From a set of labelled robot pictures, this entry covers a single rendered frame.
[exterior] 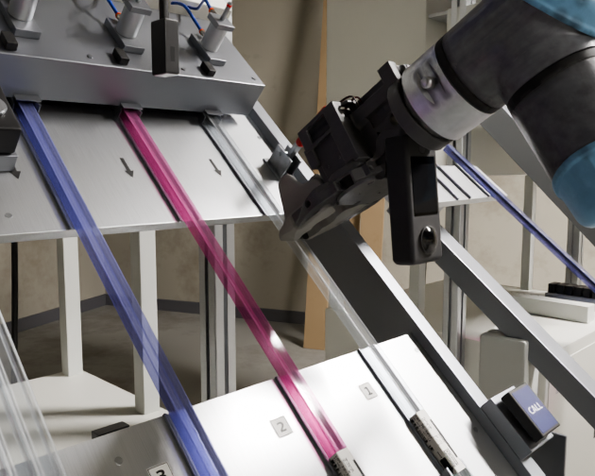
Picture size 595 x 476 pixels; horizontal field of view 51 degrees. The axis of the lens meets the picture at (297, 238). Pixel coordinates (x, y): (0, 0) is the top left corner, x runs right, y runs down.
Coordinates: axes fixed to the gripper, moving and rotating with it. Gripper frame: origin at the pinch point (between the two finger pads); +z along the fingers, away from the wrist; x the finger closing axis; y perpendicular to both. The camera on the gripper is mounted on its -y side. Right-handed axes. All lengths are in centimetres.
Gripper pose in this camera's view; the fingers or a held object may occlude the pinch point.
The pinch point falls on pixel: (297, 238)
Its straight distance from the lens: 66.1
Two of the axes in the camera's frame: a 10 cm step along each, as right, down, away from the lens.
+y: -3.9, -8.8, 2.8
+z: -6.0, 4.7, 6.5
